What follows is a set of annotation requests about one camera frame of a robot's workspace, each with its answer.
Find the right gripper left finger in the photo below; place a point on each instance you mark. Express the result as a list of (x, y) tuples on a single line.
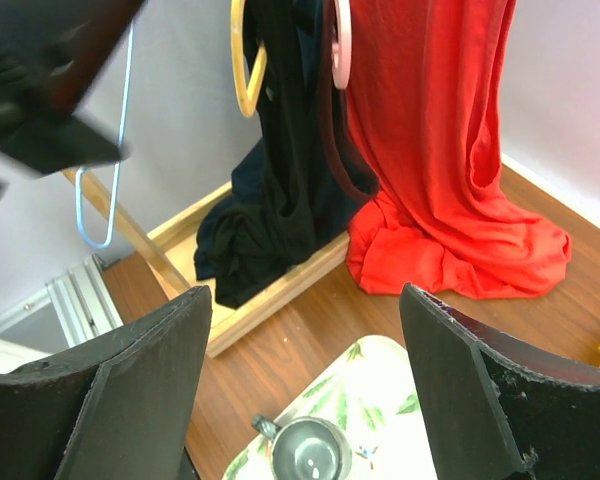
[(115, 407)]

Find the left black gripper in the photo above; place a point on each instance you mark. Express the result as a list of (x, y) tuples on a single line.
[(51, 52)]

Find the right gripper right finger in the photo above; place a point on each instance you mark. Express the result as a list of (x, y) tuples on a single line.
[(496, 407)]

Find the yellow plastic hanger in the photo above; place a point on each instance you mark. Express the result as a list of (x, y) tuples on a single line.
[(248, 80)]

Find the black tank top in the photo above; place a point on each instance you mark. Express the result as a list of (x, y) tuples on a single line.
[(286, 219)]

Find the pink plastic hanger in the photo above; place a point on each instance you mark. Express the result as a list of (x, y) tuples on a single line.
[(341, 44)]

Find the red tank top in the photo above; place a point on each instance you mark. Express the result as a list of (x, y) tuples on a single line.
[(423, 110)]

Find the leaf pattern serving tray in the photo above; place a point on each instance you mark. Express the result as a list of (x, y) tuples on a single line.
[(370, 393)]

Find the wooden clothes rack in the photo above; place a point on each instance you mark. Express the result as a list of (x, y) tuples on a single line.
[(252, 284)]

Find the grey mug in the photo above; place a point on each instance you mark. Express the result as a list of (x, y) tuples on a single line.
[(306, 448)]

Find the dark navy maroon garment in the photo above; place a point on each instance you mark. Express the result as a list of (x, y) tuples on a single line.
[(336, 168)]

